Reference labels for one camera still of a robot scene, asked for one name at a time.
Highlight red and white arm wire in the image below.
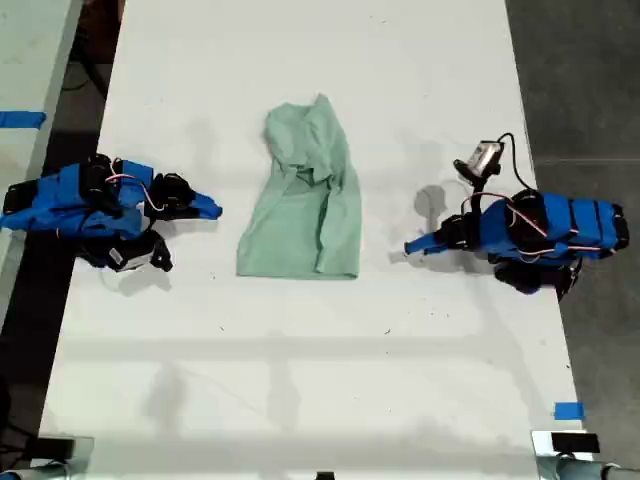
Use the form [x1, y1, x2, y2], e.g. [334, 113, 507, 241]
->
[460, 192, 604, 265]
[106, 158, 167, 214]

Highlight white mounting plate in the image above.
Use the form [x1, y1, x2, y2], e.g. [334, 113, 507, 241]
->
[530, 429, 605, 459]

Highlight grey metal pipe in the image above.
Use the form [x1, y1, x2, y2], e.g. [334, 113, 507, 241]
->
[0, 460, 90, 480]
[537, 453, 640, 480]

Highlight silver and black camera box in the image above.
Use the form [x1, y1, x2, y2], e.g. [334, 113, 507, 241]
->
[453, 141, 506, 178]

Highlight small black box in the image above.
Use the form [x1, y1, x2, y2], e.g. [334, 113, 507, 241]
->
[550, 432, 601, 454]
[35, 436, 77, 462]

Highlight long blue tape strip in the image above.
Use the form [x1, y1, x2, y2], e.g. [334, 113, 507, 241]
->
[0, 110, 48, 131]

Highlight pale green T-shirt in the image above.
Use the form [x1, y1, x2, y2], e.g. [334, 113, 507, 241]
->
[235, 92, 362, 281]

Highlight black floor cable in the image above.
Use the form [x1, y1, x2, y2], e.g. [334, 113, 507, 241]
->
[62, 47, 111, 94]

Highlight small blue tape square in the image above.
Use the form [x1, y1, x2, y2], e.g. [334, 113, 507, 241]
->
[553, 401, 586, 421]

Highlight black camera stalk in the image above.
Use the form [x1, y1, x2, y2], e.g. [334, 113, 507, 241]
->
[464, 172, 495, 221]

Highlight white and black camera box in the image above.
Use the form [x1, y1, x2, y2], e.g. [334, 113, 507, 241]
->
[99, 232, 175, 274]

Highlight black camera cable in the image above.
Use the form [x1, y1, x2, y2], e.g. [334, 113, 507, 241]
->
[497, 131, 539, 194]

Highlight white side table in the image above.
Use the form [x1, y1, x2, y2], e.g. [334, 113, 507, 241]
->
[0, 0, 85, 326]

